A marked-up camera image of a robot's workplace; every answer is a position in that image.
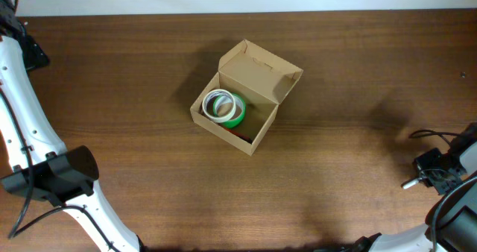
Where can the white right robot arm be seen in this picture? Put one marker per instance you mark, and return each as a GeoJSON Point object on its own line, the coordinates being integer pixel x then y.
{"type": "Point", "coordinates": [451, 223]}

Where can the white masking tape roll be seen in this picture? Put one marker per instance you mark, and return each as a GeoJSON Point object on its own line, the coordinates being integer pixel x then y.
{"type": "Point", "coordinates": [214, 94]}

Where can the brown cardboard box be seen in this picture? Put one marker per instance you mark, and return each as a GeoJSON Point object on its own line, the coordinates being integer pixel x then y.
{"type": "Point", "coordinates": [262, 79]}

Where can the green tape roll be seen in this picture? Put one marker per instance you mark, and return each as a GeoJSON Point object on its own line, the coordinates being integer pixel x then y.
{"type": "Point", "coordinates": [238, 114]}

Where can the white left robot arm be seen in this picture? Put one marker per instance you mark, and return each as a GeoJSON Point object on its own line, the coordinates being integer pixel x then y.
{"type": "Point", "coordinates": [49, 176]}

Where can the black silver marker pen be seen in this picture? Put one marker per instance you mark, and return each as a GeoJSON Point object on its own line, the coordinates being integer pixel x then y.
{"type": "Point", "coordinates": [412, 182]}

